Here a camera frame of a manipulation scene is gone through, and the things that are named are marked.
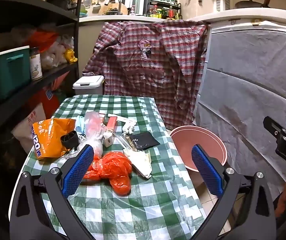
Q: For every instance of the green storage box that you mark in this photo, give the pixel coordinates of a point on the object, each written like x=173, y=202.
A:
x=6, y=72

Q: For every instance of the orange plastic bag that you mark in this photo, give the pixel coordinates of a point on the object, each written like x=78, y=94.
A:
x=41, y=38

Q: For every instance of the black pot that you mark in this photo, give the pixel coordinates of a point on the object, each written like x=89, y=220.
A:
x=58, y=1

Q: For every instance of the grey fabric cover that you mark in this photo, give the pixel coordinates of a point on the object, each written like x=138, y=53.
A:
x=253, y=85

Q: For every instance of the wooden cutting board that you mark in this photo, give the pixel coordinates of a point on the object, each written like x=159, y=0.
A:
x=114, y=9

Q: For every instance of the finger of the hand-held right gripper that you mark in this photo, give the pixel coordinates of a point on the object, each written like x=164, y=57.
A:
x=270, y=124

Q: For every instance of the red plaid shirt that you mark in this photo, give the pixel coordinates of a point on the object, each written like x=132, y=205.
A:
x=148, y=75

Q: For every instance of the white carton with red print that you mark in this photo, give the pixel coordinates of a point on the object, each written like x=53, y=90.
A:
x=121, y=117

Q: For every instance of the white lidded bin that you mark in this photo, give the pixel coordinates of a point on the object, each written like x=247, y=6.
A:
x=88, y=86

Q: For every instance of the white paper wrapper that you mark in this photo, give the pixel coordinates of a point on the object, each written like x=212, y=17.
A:
x=140, y=163

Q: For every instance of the clear plastic wrapper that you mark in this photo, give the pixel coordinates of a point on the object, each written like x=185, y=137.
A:
x=126, y=142

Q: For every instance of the black pouch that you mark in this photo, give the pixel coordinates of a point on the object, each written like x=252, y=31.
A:
x=144, y=140

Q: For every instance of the green bowls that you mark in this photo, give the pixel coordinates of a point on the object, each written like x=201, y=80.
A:
x=83, y=11

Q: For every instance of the red plastic bag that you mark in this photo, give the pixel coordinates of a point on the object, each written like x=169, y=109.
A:
x=110, y=172

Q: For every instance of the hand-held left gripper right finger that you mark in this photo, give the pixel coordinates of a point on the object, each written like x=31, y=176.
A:
x=205, y=170

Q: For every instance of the metal faucet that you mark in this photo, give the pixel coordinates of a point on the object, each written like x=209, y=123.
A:
x=115, y=2

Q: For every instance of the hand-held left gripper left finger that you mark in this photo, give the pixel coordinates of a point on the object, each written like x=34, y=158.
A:
x=79, y=170

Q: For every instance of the orange snack bag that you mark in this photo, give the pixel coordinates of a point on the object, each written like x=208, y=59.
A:
x=48, y=137

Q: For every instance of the green checked tablecloth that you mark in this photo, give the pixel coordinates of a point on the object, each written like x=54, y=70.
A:
x=145, y=205

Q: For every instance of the pink plastic bucket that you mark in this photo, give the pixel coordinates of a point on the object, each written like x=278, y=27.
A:
x=208, y=140

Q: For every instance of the black spice rack with bottles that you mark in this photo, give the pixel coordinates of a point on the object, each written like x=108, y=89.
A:
x=163, y=8

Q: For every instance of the clear bags of food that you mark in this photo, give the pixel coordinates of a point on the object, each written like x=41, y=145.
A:
x=54, y=52

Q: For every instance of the black shelf rack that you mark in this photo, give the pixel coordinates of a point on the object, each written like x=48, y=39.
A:
x=20, y=87

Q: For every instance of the clear pink plastic bag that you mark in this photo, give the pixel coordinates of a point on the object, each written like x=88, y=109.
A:
x=94, y=130

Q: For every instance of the labelled jar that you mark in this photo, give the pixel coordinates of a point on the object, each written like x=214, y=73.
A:
x=36, y=65

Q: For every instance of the yellow bag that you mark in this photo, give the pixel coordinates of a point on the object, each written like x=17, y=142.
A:
x=70, y=55

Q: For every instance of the blue face mask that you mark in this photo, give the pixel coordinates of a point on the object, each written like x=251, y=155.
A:
x=80, y=127

